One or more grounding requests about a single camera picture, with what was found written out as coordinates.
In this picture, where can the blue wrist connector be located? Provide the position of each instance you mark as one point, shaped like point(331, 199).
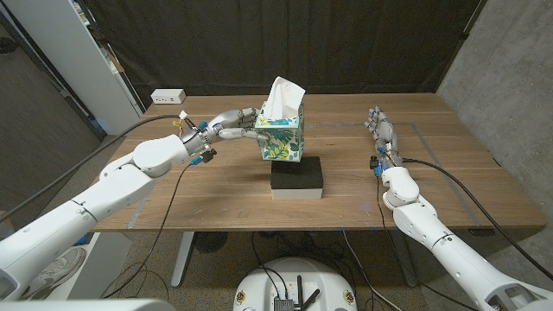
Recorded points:
point(196, 161)
point(378, 171)

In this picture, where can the teal floral tissue box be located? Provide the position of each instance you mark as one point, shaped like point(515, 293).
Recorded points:
point(281, 144)

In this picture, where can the blue right wrist connector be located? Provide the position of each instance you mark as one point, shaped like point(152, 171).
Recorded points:
point(378, 171)

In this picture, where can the cardboard box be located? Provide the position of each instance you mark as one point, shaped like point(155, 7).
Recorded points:
point(4, 222)

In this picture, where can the white cabinet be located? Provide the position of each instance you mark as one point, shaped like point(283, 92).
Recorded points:
point(65, 52)

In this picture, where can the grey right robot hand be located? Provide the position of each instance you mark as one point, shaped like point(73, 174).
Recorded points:
point(385, 134)

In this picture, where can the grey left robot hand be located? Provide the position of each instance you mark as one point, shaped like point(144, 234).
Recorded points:
point(224, 125)

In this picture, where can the white table leg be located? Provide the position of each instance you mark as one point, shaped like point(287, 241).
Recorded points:
point(181, 263)

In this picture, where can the grey table leg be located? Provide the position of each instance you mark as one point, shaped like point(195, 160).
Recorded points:
point(406, 268)

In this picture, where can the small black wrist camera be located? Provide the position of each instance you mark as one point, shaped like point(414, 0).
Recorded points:
point(209, 155)
point(373, 163)

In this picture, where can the white power strip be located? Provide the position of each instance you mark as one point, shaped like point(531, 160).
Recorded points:
point(168, 96)

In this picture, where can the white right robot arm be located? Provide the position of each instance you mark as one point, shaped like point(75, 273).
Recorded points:
point(453, 255)

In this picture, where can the black backdrop curtain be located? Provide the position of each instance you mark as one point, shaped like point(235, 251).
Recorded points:
point(345, 43)

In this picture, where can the blue left wrist connector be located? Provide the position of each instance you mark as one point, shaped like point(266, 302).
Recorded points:
point(196, 161)

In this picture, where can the black electronics box with antennas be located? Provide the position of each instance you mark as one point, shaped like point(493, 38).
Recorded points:
point(283, 304)

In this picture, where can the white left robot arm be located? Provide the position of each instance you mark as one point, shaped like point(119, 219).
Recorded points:
point(86, 207)

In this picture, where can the small black left wrist camera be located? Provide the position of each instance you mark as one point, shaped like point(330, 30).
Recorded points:
point(209, 155)

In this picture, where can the small black right wrist camera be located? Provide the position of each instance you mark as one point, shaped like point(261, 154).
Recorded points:
point(373, 163)

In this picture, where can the blue and black foot pedal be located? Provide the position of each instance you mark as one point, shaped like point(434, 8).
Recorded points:
point(81, 239)

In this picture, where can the grey sneaker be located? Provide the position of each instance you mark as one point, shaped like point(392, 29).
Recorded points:
point(58, 270)

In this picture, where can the round black floor fan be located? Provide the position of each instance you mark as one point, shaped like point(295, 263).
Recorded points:
point(210, 242)

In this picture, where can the white tissue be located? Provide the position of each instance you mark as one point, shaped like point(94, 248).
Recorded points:
point(283, 97)

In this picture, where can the white robot torso base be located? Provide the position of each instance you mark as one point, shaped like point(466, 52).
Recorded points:
point(259, 285)

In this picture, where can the black and white foam block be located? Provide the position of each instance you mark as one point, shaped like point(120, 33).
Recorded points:
point(297, 173)

